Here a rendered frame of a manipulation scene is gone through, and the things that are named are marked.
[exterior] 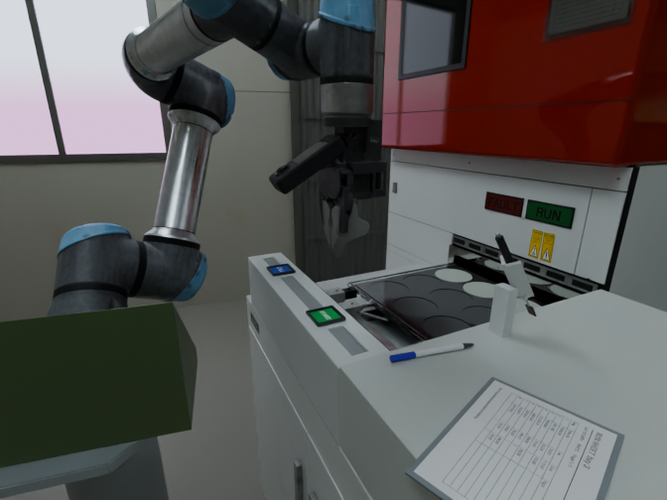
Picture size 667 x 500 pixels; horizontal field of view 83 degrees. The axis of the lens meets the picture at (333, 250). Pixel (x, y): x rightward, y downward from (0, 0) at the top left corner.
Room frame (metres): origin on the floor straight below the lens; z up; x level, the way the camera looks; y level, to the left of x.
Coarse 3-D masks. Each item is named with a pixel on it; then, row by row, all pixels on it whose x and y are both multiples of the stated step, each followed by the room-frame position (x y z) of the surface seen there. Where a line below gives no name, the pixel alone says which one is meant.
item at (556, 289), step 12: (456, 252) 1.10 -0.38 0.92; (468, 252) 1.06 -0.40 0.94; (456, 264) 1.11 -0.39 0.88; (480, 264) 1.01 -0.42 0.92; (492, 264) 0.98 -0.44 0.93; (528, 276) 0.88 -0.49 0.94; (540, 276) 0.86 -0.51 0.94; (540, 288) 0.84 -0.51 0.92; (552, 288) 0.82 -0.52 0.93; (564, 288) 0.79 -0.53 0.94
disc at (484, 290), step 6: (474, 282) 0.93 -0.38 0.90; (480, 282) 0.93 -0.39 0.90; (468, 288) 0.89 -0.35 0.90; (474, 288) 0.89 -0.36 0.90; (480, 288) 0.89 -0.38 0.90; (486, 288) 0.89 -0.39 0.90; (492, 288) 0.89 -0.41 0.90; (474, 294) 0.85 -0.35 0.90; (480, 294) 0.85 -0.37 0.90; (486, 294) 0.85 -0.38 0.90; (492, 294) 0.85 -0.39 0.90
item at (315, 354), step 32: (256, 256) 0.96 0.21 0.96; (256, 288) 0.89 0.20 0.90; (288, 288) 0.75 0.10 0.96; (320, 288) 0.75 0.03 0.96; (288, 320) 0.66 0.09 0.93; (352, 320) 0.61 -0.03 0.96; (288, 352) 0.67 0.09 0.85; (320, 352) 0.52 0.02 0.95; (352, 352) 0.51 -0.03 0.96; (384, 352) 0.50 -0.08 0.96; (320, 384) 0.53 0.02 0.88
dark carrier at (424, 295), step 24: (360, 288) 0.89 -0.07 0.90; (384, 288) 0.89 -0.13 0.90; (408, 288) 0.89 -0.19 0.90; (432, 288) 0.89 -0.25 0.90; (456, 288) 0.89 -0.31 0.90; (408, 312) 0.75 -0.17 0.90; (432, 312) 0.75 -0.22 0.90; (456, 312) 0.75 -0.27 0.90; (480, 312) 0.75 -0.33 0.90; (432, 336) 0.65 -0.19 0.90
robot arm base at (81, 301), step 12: (60, 288) 0.59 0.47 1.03; (72, 288) 0.59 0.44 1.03; (84, 288) 0.59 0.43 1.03; (96, 288) 0.60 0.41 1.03; (108, 288) 0.61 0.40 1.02; (120, 288) 0.63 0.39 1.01; (60, 300) 0.57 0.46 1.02; (72, 300) 0.57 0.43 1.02; (84, 300) 0.57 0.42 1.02; (96, 300) 0.58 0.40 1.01; (108, 300) 0.59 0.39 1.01; (120, 300) 0.62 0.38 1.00; (48, 312) 0.56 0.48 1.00; (60, 312) 0.55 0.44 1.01; (72, 312) 0.55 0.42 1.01
